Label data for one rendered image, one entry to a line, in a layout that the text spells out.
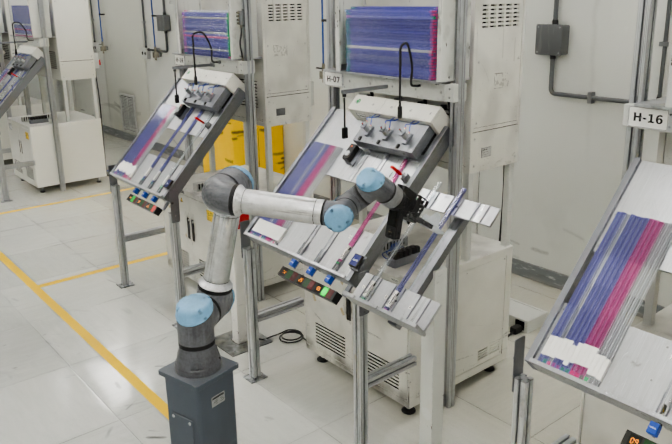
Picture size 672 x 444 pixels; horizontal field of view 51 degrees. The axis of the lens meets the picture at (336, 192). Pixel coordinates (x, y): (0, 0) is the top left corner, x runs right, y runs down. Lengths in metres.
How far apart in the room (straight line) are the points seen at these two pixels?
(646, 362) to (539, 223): 2.49
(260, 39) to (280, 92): 0.32
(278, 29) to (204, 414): 2.27
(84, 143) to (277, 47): 3.41
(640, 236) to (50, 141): 5.61
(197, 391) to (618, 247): 1.32
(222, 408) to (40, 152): 4.77
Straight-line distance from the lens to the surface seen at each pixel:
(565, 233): 4.31
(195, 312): 2.26
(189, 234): 4.27
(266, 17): 3.91
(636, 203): 2.24
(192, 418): 2.39
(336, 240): 2.71
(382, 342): 3.02
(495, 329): 3.33
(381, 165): 2.82
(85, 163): 7.04
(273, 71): 3.95
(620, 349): 2.03
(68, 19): 6.88
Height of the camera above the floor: 1.71
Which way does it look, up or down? 16 degrees down
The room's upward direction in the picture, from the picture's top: 1 degrees counter-clockwise
